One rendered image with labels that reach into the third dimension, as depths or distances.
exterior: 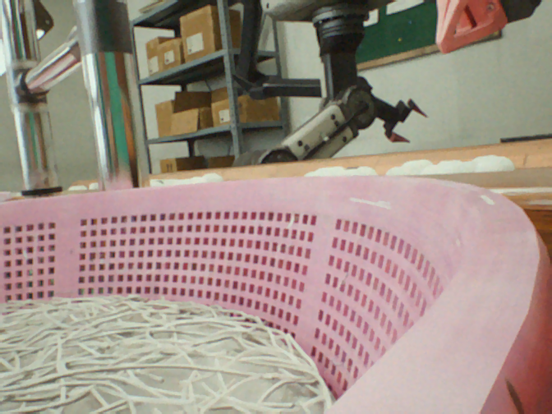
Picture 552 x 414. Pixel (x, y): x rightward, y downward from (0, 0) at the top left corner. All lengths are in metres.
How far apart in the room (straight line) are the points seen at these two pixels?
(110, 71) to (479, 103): 2.48
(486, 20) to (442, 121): 2.21
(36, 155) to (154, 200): 0.19
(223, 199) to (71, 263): 0.07
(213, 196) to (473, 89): 2.52
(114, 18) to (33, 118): 0.15
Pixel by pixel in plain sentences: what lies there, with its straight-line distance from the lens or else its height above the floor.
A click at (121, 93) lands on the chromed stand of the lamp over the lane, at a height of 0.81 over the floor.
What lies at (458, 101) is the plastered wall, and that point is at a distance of 2.71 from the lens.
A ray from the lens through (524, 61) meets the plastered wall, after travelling 2.59.
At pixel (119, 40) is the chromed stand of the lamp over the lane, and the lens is 0.25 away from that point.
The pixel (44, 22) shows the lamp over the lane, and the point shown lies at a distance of 1.04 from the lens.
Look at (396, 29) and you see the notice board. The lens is 2.90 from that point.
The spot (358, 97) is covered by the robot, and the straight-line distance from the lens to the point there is 1.29.
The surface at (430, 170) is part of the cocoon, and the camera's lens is 0.39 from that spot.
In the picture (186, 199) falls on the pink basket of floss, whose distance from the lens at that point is 0.20.
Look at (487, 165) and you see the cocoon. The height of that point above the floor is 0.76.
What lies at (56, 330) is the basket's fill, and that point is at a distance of 0.18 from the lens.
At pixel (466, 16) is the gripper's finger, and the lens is 0.57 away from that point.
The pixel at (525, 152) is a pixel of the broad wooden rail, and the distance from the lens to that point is 0.54.
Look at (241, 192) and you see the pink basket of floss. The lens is 0.18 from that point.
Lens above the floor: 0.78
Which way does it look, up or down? 6 degrees down
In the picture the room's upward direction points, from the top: 6 degrees counter-clockwise
